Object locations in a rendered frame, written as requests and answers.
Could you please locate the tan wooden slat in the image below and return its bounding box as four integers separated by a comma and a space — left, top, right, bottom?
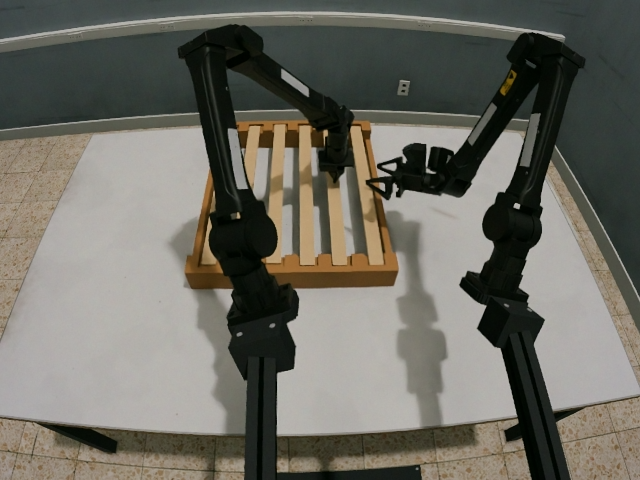
202, 192, 217, 266
266, 125, 285, 265
244, 126, 260, 191
350, 126, 384, 265
300, 126, 315, 266
326, 172, 347, 266

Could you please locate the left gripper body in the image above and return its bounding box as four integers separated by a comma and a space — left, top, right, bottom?
318, 144, 355, 172

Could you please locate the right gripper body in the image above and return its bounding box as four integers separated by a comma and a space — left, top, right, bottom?
389, 161, 423, 198

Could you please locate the brown wooden bed frame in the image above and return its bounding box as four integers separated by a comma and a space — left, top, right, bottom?
184, 120, 399, 289

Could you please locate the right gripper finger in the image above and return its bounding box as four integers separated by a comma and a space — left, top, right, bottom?
377, 156, 403, 175
365, 176, 391, 201

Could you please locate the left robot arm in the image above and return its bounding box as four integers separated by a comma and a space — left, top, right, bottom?
177, 24, 354, 326

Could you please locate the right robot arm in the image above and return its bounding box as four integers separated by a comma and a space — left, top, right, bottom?
402, 32, 586, 303

